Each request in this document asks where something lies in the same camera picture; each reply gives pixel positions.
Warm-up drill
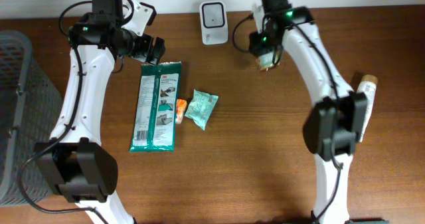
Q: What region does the green lid glass jar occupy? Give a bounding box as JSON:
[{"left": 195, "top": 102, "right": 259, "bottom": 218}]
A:
[{"left": 256, "top": 50, "right": 280, "bottom": 71}]

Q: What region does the orange small packet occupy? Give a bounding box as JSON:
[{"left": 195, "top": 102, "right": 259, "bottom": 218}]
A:
[{"left": 175, "top": 99, "right": 188, "bottom": 124}]

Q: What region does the teal snack packet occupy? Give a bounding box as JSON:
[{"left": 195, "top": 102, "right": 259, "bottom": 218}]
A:
[{"left": 185, "top": 90, "right": 218, "bottom": 130}]

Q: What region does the green white 3M package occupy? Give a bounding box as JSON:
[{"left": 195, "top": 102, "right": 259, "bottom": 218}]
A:
[{"left": 129, "top": 62, "right": 182, "bottom": 153}]

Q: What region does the white tube with gold cap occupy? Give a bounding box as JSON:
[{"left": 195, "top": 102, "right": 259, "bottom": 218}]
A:
[{"left": 357, "top": 74, "right": 378, "bottom": 142}]

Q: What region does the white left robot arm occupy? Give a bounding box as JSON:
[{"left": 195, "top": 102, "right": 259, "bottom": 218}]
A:
[{"left": 34, "top": 6, "right": 165, "bottom": 223}]

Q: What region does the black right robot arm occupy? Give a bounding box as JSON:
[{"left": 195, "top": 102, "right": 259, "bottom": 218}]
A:
[{"left": 249, "top": 6, "right": 368, "bottom": 223}]

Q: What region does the white barcode scanner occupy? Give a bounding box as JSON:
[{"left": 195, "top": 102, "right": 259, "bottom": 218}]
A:
[{"left": 199, "top": 1, "right": 228, "bottom": 45}]

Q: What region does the grey plastic mesh basket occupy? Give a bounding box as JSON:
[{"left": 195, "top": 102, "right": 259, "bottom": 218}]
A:
[{"left": 1, "top": 31, "right": 62, "bottom": 207}]

